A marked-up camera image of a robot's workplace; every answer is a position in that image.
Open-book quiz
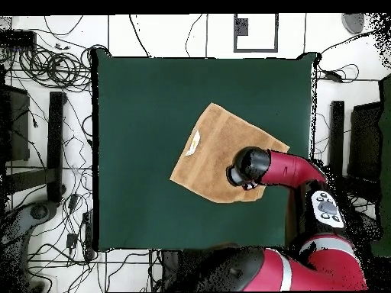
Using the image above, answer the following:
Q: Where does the dark green draped cloth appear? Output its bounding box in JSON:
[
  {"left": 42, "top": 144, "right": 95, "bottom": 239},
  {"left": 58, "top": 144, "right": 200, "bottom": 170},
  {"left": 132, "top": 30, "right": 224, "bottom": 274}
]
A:
[{"left": 370, "top": 72, "right": 391, "bottom": 257}]

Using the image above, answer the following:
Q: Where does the grey round floor object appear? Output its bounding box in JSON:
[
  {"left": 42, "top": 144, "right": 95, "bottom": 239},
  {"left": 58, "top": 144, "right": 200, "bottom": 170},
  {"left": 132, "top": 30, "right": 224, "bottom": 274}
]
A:
[{"left": 341, "top": 13, "right": 365, "bottom": 34}]

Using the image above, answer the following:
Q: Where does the coiled black cable bundle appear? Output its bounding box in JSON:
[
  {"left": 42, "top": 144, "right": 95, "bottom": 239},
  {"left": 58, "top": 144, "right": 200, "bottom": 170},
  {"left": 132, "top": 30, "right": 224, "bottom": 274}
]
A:
[{"left": 18, "top": 43, "right": 92, "bottom": 92}]

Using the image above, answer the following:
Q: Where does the black stand frame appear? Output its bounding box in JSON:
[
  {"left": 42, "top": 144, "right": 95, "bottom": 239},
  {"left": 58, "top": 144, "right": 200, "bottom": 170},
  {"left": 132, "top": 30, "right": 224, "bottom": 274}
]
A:
[
  {"left": 328, "top": 100, "right": 381, "bottom": 202},
  {"left": 4, "top": 91, "right": 67, "bottom": 204}
]

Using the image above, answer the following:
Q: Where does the black equipment box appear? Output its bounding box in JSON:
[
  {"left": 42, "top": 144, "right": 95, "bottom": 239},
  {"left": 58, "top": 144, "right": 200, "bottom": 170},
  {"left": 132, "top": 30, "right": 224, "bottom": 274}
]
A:
[
  {"left": 0, "top": 84, "right": 31, "bottom": 163},
  {"left": 347, "top": 101, "right": 383, "bottom": 184}
]

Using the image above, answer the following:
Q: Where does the tan terry towel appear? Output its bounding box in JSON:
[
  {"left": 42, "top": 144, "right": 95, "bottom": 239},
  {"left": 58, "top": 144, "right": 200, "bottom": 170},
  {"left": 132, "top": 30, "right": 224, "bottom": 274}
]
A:
[{"left": 169, "top": 102, "right": 290, "bottom": 204}]

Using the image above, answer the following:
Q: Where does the dark green table cloth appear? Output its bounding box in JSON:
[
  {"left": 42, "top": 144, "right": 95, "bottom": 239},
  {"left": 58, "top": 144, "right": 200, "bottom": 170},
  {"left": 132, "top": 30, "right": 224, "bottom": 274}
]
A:
[{"left": 91, "top": 48, "right": 318, "bottom": 253}]

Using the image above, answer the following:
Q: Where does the grey square floor frame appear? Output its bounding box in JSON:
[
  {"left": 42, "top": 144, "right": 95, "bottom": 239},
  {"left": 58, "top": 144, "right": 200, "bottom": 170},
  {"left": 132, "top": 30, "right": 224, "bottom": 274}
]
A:
[{"left": 233, "top": 13, "right": 280, "bottom": 53}]

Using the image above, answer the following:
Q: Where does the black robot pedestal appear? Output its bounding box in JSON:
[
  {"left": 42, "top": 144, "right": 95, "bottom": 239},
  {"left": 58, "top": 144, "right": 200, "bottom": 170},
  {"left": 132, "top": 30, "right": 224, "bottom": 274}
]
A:
[{"left": 160, "top": 250, "right": 184, "bottom": 292}]

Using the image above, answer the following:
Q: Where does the black power strip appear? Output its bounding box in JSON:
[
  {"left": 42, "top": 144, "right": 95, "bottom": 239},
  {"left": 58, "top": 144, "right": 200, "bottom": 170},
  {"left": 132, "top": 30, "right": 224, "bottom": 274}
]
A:
[{"left": 81, "top": 211, "right": 94, "bottom": 260}]

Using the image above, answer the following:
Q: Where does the grey chair base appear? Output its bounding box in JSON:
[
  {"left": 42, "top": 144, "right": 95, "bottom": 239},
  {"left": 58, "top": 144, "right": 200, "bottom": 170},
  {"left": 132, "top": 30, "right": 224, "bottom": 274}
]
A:
[{"left": 0, "top": 201, "right": 59, "bottom": 293}]

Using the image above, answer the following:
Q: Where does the black box with cables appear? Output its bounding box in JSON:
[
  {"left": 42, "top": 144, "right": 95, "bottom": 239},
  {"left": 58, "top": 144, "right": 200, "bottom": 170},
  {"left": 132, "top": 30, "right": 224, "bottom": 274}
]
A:
[{"left": 0, "top": 29, "right": 37, "bottom": 48}]

